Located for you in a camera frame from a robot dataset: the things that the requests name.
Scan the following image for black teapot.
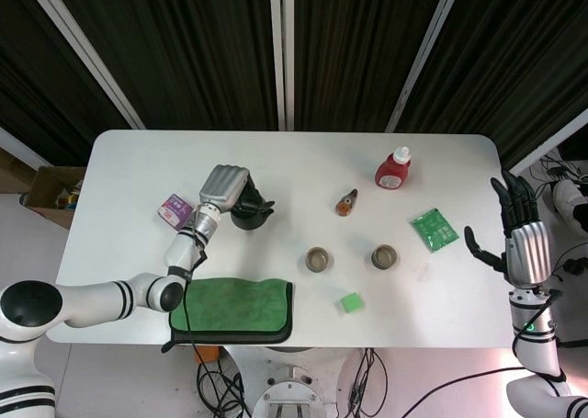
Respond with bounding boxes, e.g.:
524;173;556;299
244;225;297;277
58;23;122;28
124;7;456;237
228;199;277;232

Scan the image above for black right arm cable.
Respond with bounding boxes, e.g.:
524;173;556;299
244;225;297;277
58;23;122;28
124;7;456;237
512;288;564;359

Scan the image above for black cables beside table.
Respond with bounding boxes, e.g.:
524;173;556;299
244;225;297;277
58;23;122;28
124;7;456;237
527;153;588;180

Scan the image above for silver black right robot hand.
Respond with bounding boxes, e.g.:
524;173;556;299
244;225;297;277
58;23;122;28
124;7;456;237
463;168;552;290

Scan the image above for green foam cube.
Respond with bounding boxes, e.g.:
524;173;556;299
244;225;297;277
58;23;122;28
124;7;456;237
335;291;365;317

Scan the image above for purple tissue pack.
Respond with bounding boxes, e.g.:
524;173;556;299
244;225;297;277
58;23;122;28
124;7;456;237
157;193;194;231

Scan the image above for orange object under table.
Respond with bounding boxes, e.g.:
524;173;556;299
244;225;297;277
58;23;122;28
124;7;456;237
191;344;221;367

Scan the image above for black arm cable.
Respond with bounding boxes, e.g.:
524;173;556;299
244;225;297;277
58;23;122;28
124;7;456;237
512;288;564;359
181;241;208;368

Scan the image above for black floor cable bundle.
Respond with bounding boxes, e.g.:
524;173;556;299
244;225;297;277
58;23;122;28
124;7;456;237
347;347;391;418

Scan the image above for black pleated curtain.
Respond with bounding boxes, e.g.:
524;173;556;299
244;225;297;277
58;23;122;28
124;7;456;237
0;0;588;171

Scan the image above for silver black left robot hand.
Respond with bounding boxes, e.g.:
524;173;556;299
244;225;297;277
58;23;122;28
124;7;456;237
198;164;267;215

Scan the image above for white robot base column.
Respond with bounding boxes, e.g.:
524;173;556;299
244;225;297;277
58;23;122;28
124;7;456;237
251;366;333;418

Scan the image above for green sachet packet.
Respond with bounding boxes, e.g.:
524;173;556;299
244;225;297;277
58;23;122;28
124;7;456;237
409;207;461;254

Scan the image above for white black rounded object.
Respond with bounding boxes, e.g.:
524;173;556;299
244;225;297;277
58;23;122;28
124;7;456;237
550;178;588;232

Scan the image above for red sauce bottle white cap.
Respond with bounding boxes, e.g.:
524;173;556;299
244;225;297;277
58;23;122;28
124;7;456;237
374;145;413;190

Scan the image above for long black floor cable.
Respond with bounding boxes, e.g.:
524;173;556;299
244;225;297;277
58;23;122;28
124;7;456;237
403;365;525;418

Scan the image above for cardboard box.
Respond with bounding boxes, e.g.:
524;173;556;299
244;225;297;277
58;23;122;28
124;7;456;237
21;164;86;231

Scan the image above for green folded towel black trim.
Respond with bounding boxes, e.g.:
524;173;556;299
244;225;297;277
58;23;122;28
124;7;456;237
168;277;295;345

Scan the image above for dark cup beige inside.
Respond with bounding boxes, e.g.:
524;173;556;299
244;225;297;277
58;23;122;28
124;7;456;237
369;243;400;271
304;246;335;275

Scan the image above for black floor cable tangle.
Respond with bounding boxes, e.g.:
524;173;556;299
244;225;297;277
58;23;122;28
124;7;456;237
196;362;253;418

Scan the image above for white frame post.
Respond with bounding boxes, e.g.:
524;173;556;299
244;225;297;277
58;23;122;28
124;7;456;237
384;0;466;133
268;0;296;132
0;127;43;171
503;114;588;175
26;0;147;130

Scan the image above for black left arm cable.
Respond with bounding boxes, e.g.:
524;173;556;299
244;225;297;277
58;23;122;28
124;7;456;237
181;241;208;368

